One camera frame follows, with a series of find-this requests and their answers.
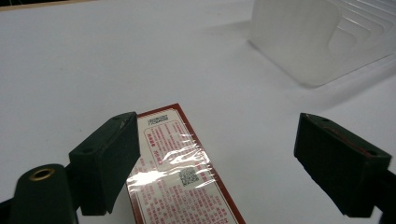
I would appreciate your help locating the translucent white plastic container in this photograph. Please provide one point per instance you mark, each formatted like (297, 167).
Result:
(320, 40)

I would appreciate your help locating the red and white box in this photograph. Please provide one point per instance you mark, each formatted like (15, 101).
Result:
(180, 183)

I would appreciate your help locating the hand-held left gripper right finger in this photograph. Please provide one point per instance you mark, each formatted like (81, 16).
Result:
(339, 161)

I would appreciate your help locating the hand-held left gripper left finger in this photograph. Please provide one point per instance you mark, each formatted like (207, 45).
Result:
(102, 161)

